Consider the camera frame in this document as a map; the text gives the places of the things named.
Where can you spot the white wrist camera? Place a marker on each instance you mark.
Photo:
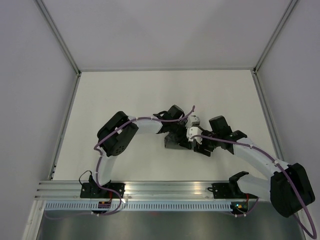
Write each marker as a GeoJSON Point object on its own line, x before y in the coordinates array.
{"type": "Point", "coordinates": [194, 134]}
{"type": "Point", "coordinates": [193, 120]}

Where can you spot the grey cloth napkin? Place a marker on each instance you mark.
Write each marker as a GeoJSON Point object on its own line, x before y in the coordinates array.
{"type": "Point", "coordinates": [177, 142]}

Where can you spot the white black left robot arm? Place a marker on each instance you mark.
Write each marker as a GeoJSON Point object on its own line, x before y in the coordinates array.
{"type": "Point", "coordinates": [115, 136]}

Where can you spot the white slotted cable duct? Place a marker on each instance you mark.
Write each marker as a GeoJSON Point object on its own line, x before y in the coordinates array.
{"type": "Point", "coordinates": [176, 206]}

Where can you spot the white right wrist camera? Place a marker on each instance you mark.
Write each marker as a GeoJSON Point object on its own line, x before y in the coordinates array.
{"type": "Point", "coordinates": [194, 134]}

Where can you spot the aluminium post back left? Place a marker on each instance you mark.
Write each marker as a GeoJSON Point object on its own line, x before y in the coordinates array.
{"type": "Point", "coordinates": [57, 34]}

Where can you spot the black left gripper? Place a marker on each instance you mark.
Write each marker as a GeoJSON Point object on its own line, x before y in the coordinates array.
{"type": "Point", "coordinates": [183, 140]}

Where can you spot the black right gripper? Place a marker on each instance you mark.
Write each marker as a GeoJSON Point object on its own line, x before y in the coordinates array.
{"type": "Point", "coordinates": [199, 148]}

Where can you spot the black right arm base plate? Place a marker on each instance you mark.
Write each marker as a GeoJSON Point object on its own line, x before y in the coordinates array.
{"type": "Point", "coordinates": [222, 190]}

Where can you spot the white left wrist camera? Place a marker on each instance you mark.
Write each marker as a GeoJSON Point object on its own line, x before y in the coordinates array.
{"type": "Point", "coordinates": [193, 120]}

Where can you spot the aluminium post back right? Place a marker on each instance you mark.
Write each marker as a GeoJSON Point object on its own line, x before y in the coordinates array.
{"type": "Point", "coordinates": [275, 34]}

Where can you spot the aluminium post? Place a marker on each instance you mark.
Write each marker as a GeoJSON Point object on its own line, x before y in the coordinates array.
{"type": "Point", "coordinates": [57, 34]}
{"type": "Point", "coordinates": [275, 34]}

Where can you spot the aluminium frame rail front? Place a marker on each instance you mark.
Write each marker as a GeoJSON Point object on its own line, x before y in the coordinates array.
{"type": "Point", "coordinates": [68, 190]}

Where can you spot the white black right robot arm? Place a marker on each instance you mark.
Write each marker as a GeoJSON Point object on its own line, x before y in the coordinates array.
{"type": "Point", "coordinates": [285, 185]}

